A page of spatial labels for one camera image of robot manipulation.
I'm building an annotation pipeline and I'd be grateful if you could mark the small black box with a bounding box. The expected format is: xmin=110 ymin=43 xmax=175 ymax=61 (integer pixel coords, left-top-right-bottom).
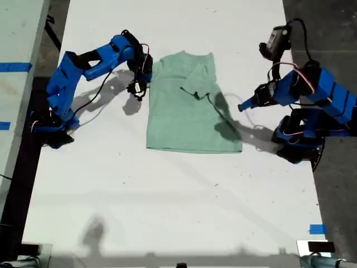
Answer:
xmin=308 ymin=241 xmax=335 ymax=253
xmin=21 ymin=243 xmax=40 ymax=256

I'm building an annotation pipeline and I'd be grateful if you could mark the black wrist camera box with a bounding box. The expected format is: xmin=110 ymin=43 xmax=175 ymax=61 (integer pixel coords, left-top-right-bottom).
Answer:
xmin=126 ymin=79 xmax=148 ymax=103
xmin=258 ymin=25 xmax=293 ymax=61

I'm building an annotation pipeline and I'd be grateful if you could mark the grey flat plate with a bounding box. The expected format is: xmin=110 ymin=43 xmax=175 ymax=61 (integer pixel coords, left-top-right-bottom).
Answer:
xmin=19 ymin=242 xmax=53 ymax=262

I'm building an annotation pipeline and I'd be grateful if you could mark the black camera stalk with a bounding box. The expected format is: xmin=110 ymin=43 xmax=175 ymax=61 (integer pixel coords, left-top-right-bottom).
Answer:
xmin=269 ymin=55 xmax=282 ymax=83

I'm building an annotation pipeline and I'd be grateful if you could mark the black frame bar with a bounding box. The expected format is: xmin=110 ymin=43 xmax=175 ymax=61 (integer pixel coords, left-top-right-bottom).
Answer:
xmin=0 ymin=76 xmax=56 ymax=262

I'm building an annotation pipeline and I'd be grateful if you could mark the white flat plate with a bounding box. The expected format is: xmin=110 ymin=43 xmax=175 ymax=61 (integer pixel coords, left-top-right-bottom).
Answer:
xmin=296 ymin=239 xmax=334 ymax=258

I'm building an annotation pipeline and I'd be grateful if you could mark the pale side table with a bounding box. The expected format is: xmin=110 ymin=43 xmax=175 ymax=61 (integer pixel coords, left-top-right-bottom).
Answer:
xmin=0 ymin=0 xmax=51 ymax=193

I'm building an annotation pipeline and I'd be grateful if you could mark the black curved base cable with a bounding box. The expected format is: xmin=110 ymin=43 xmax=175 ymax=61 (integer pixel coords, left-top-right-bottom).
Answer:
xmin=311 ymin=138 xmax=326 ymax=173

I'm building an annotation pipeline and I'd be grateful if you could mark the black camera cable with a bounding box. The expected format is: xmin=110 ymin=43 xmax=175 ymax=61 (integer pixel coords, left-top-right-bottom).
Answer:
xmin=288 ymin=18 xmax=315 ymax=64
xmin=73 ymin=69 xmax=114 ymax=115

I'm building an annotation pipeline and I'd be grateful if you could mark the black metal stand leg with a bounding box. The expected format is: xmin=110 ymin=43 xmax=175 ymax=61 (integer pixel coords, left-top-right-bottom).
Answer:
xmin=44 ymin=13 xmax=62 ymax=52

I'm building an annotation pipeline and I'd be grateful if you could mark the blue tape patch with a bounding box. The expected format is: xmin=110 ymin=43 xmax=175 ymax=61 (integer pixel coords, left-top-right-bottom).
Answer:
xmin=309 ymin=224 xmax=327 ymax=235

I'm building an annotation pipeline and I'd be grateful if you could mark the long blue tape strip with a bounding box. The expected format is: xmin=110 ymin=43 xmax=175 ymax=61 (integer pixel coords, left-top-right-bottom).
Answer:
xmin=0 ymin=63 xmax=33 ymax=73

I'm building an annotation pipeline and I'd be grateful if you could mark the pale green T-shirt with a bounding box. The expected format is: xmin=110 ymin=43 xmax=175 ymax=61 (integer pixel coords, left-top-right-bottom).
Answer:
xmin=146 ymin=50 xmax=243 ymax=154

